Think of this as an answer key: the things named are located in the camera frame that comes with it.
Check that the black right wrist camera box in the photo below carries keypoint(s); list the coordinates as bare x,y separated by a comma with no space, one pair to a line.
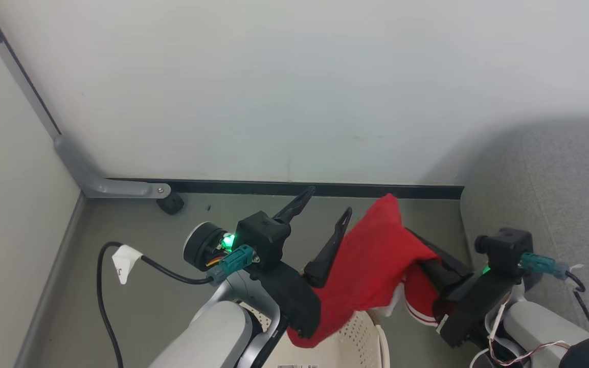
509,250

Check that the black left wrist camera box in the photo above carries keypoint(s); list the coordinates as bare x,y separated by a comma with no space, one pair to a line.
261,236

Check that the red garment with striped cuff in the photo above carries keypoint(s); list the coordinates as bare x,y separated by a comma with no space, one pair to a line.
371,255

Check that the black round floor foot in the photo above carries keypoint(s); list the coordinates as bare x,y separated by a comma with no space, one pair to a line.
171,204

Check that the teal camera connector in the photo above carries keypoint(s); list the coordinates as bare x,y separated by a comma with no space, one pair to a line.
540,263
233,261

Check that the teal right camera connector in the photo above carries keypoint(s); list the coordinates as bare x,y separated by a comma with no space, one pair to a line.
540,263

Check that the teal left camera connector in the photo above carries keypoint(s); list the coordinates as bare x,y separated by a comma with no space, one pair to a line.
233,261

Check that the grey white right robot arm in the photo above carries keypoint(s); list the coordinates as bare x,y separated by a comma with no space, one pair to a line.
540,322

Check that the beige perforated laundry basket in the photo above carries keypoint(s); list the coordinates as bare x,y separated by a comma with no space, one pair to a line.
345,337

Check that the grey fabric sofa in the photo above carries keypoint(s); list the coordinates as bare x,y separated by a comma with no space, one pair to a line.
565,194

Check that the black wall baseboard strip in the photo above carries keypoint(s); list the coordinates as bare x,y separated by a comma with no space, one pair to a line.
325,189

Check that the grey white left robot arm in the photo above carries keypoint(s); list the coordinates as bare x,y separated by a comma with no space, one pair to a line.
218,337

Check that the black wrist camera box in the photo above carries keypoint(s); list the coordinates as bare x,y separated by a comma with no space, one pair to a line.
509,250
261,236

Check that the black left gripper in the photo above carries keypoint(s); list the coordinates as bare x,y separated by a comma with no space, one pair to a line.
294,299

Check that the grey partition frame post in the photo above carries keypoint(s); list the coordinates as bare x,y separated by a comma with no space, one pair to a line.
18,71

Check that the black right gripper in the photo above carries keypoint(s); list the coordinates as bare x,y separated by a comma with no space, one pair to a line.
471,309

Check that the grey skirting board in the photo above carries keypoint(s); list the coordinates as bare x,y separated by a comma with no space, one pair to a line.
51,286

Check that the grey metal corner bracket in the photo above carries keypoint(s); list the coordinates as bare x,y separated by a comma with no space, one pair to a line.
100,184

